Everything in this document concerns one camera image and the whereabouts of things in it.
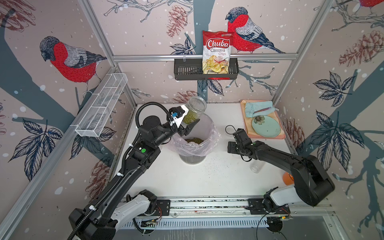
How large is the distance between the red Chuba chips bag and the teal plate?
0.45 m

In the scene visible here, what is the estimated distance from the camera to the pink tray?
1025mm

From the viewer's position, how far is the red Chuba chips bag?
85 cm

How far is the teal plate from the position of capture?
3.37 feet

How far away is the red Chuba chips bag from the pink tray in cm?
40

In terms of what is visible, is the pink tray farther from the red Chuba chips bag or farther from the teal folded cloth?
the red Chuba chips bag

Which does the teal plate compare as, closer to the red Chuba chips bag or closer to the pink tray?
the pink tray

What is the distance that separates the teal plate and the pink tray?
0.04ft

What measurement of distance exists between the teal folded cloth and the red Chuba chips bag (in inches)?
16.1

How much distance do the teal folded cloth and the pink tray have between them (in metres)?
0.01
